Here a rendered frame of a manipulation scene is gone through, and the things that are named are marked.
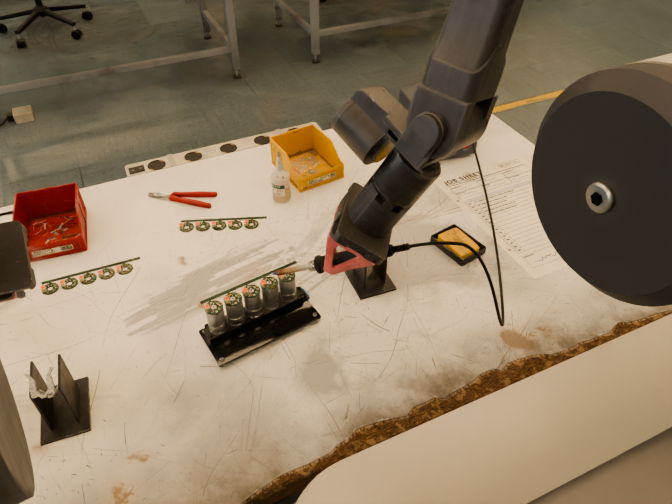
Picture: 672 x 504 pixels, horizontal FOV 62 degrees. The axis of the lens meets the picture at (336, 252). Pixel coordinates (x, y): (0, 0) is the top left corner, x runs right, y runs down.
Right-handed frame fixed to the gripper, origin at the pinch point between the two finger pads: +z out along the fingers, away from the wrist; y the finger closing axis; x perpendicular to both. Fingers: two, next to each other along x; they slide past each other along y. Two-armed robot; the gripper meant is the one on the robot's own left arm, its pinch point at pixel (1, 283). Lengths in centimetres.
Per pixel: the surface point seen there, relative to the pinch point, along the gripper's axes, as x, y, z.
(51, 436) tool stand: 16.7, 1.3, 12.9
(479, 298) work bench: 15, -59, 14
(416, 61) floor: -129, -171, 209
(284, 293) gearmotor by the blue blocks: 6.4, -31.1, 15.9
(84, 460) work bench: 20.4, -2.2, 10.6
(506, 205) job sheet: 0, -76, 25
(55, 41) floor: -211, 25, 271
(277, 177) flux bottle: -16, -37, 30
